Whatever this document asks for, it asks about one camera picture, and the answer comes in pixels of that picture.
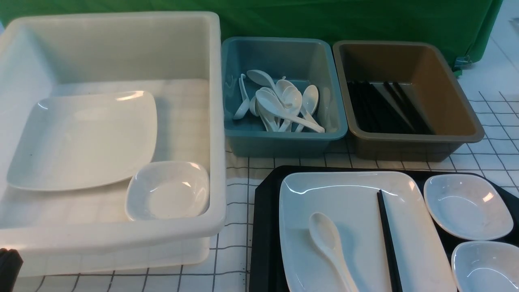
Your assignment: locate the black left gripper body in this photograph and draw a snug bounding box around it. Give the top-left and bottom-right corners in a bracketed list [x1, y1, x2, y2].
[0, 248, 24, 292]

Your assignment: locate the white soup spoon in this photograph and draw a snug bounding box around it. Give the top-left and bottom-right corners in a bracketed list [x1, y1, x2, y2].
[309, 212, 358, 292]

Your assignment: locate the white square rice plate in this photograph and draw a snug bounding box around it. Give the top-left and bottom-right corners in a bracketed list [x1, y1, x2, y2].
[279, 171, 457, 292]

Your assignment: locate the black chopstick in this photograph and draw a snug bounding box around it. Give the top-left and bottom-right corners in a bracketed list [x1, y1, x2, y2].
[377, 190, 403, 292]

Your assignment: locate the small white bowl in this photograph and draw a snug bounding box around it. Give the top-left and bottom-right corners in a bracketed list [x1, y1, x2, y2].
[423, 173, 514, 241]
[125, 161, 210, 221]
[451, 241, 519, 292]

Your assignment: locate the white square plate in tub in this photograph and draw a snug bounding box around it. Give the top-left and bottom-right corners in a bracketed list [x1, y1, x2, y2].
[6, 91, 158, 191]

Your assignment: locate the large white plastic tub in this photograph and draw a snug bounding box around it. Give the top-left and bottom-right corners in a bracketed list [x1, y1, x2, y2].
[0, 11, 226, 277]

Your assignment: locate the small white bowl in tub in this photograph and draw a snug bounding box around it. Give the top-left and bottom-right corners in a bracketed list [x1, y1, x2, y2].
[125, 161, 210, 221]

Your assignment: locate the black serving tray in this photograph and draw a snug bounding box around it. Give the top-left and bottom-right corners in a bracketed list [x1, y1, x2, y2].
[249, 165, 519, 292]

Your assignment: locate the white spoon far left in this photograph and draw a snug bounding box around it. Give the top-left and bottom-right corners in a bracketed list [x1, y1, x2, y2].
[233, 73, 250, 120]

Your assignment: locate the white spoon long front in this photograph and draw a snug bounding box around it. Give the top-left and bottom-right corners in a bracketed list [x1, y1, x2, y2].
[256, 89, 326, 133]

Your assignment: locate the white spoon top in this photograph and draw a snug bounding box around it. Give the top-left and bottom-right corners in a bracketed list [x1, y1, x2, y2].
[247, 69, 283, 98]

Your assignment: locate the teal plastic bin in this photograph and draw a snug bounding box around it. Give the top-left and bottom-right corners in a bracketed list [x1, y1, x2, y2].
[222, 37, 348, 158]

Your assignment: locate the white spoon middle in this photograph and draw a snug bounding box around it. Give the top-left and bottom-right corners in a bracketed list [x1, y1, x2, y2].
[278, 85, 302, 132]

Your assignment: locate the white spoon right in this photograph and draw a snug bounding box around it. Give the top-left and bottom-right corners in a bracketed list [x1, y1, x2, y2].
[297, 85, 319, 124]

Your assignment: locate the bundle of black chopsticks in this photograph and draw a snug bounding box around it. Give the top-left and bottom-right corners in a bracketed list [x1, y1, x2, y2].
[347, 81, 435, 135]

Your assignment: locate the brown plastic bin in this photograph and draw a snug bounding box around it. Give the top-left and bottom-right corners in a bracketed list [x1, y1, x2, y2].
[332, 41, 485, 161]

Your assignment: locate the metal clip on cloth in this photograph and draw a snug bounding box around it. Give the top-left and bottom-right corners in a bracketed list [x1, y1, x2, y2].
[453, 56, 473, 72]

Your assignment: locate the white grid tablecloth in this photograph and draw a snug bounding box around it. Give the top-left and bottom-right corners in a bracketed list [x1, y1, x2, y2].
[14, 92, 518, 292]

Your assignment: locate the green cloth backdrop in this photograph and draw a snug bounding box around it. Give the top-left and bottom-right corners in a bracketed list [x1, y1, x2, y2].
[0, 0, 502, 68]

